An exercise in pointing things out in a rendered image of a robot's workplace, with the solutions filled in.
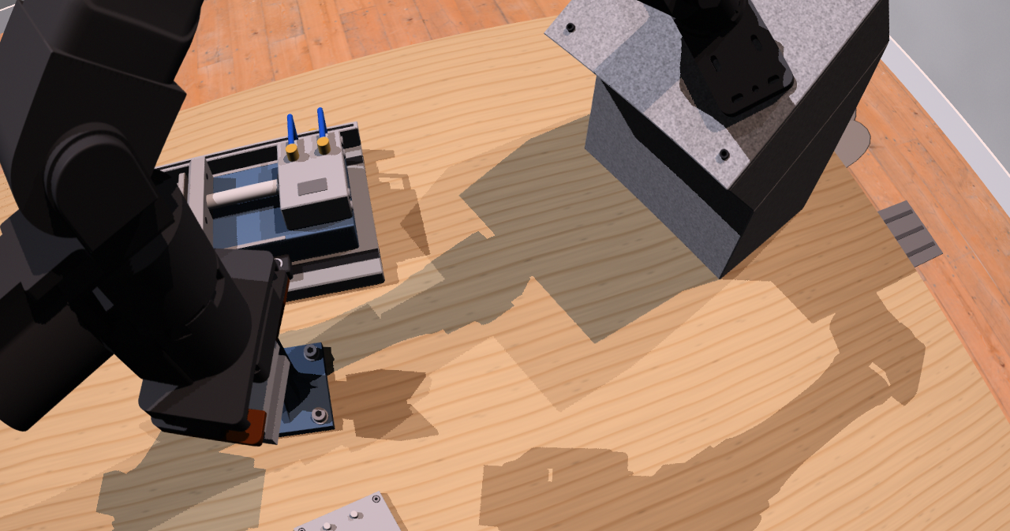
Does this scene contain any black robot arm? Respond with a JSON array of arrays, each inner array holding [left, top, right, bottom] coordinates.
[[0, 0, 795, 432]]

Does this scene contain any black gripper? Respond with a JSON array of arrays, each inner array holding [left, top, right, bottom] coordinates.
[[131, 249, 290, 447]]

